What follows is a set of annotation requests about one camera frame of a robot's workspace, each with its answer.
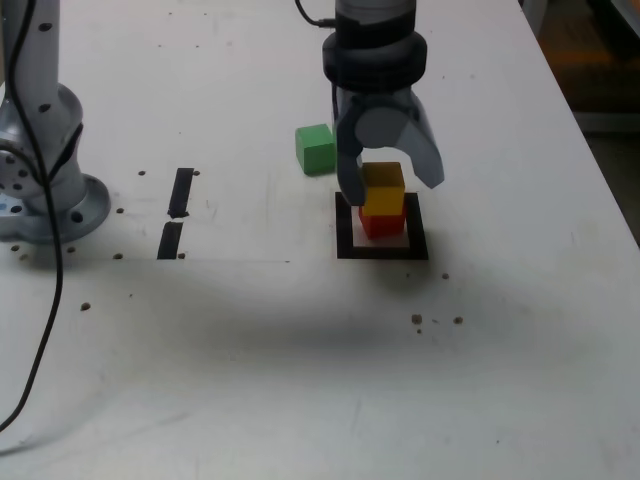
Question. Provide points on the red cube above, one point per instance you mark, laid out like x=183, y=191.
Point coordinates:
x=382, y=227

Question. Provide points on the grey metal beam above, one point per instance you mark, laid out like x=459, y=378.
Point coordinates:
x=610, y=121

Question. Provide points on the yellow cube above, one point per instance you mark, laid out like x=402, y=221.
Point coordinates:
x=384, y=197

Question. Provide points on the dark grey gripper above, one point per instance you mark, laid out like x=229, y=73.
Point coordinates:
x=377, y=99

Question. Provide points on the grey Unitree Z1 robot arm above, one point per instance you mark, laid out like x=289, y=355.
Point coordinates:
x=35, y=75

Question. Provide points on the green cube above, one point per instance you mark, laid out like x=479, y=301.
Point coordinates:
x=312, y=150

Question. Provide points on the black tape strip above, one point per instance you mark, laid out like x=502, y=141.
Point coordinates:
x=169, y=240

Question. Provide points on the grey metal post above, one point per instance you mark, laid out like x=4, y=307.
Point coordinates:
x=532, y=10

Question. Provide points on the black tape square outline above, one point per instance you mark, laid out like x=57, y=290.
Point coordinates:
x=380, y=253

